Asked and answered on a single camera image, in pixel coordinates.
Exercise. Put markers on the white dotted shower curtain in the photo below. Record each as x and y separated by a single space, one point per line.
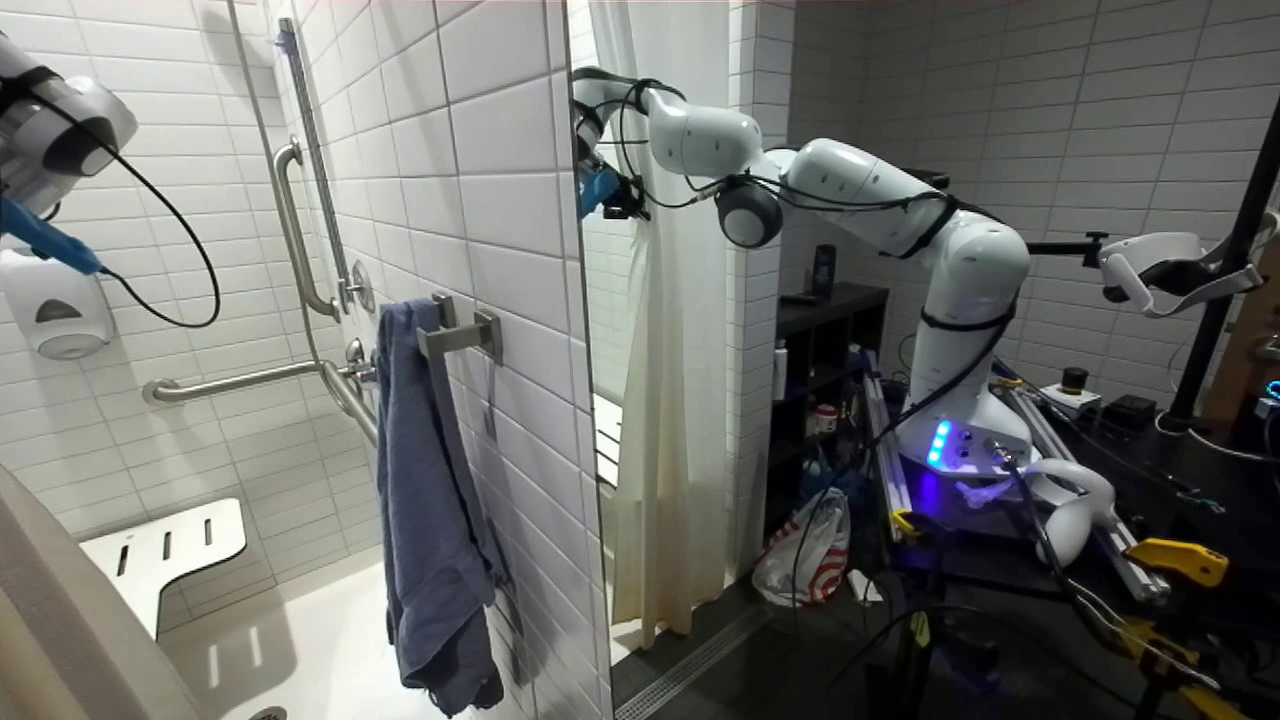
65 601

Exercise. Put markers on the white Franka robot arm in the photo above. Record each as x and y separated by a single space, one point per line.
975 265

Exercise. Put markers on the white slotted shower seat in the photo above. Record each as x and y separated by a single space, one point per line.
161 555

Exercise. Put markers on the small white bottle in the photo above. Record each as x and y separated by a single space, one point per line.
782 372

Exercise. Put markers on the black shelf unit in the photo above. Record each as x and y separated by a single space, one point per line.
834 323

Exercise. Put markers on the dark bottle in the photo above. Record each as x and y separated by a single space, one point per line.
826 268

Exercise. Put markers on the white and red bag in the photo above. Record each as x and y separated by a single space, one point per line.
805 555

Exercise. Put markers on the silver tripod legs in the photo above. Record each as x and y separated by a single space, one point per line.
886 442

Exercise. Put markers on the blue hanging cloth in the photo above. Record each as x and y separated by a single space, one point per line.
433 535

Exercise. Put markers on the oval chrome valve plate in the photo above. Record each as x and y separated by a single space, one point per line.
358 360

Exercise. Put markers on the round chrome valve knob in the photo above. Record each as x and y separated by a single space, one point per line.
361 284

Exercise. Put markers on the short upright steel grab bar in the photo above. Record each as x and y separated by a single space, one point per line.
299 224

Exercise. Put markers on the steel corner grab bar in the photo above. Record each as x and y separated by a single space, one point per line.
225 381

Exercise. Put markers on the white puck with black knob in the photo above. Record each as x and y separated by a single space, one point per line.
1065 392

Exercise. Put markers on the round metal floor drain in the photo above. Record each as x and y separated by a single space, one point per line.
270 713

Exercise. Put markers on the black stand pole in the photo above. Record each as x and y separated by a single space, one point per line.
1197 360

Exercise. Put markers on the black work cart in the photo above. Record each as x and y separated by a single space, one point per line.
1202 482

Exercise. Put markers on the yellow clamp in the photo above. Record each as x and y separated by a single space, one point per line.
1181 563
1162 644

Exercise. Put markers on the brown wooden door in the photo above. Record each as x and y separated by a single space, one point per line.
1252 372

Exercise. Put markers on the metal wall hook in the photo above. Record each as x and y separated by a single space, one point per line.
463 333

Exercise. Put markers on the large wall mirror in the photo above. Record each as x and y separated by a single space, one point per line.
826 640

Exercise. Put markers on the chrome shower slide rail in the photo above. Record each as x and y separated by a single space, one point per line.
323 161

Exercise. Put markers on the white camera on stand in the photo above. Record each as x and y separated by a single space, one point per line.
1144 260

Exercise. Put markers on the white wall soap dispenser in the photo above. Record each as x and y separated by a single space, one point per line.
60 312

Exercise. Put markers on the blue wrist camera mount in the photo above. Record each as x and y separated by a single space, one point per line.
44 240

